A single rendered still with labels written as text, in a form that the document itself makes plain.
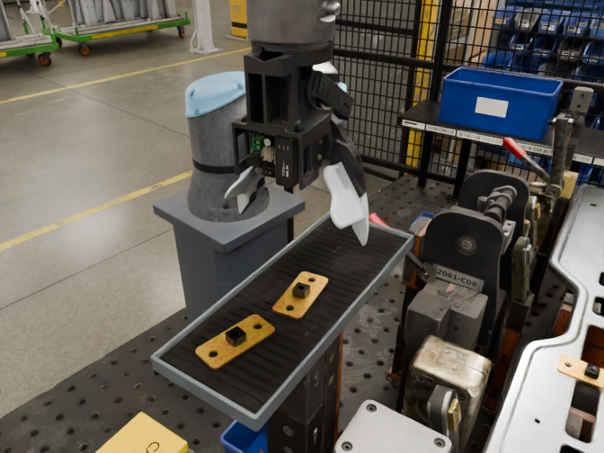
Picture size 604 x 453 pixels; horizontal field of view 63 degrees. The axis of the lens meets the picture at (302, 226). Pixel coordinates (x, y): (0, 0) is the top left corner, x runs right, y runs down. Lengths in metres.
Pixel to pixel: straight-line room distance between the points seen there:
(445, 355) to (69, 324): 2.04
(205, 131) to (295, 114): 0.40
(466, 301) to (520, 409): 0.16
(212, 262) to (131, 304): 1.65
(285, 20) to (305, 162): 0.12
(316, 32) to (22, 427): 0.98
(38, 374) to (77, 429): 1.21
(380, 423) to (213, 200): 0.48
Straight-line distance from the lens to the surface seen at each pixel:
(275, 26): 0.42
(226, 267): 0.89
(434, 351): 0.67
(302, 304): 0.59
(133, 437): 0.49
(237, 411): 0.49
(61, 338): 2.45
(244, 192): 0.55
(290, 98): 0.43
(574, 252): 1.10
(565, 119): 1.13
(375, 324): 1.26
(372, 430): 0.54
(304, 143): 0.42
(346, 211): 0.48
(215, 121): 0.81
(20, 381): 2.33
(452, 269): 0.80
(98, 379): 1.21
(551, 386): 0.80
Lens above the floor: 1.54
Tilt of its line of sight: 31 degrees down
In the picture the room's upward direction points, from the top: straight up
